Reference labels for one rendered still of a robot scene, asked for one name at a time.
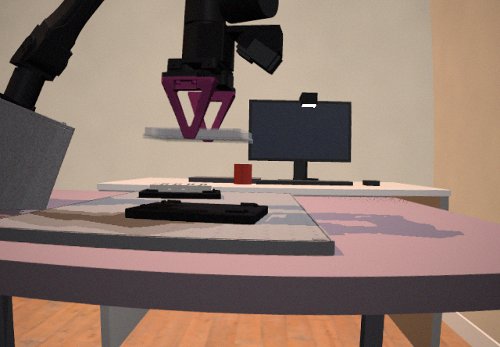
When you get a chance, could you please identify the cream well plate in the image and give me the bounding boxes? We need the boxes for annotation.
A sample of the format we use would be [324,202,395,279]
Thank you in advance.
[149,183,213,192]

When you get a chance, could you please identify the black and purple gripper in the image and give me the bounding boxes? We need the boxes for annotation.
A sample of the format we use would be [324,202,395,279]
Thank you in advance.
[162,20,236,139]

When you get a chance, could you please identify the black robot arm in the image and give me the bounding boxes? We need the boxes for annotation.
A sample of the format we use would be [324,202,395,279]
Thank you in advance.
[0,0,283,111]

